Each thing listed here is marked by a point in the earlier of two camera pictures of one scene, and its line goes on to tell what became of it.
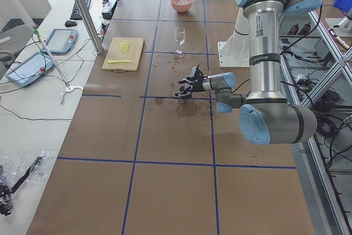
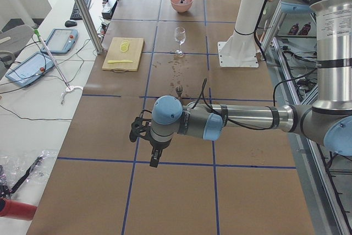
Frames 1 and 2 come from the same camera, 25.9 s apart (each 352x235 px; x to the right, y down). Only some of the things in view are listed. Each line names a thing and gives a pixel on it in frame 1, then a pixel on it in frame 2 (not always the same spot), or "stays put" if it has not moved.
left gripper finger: x=186 y=93 to x=154 y=159
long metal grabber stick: x=40 y=39 stays put
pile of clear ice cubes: x=182 y=1 stays put
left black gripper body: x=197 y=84 to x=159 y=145
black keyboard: x=75 y=14 stays put
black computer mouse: x=70 y=23 stays put
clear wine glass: x=180 y=35 stays put
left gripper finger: x=187 y=80 to x=158 y=158
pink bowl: x=181 y=1 stays put
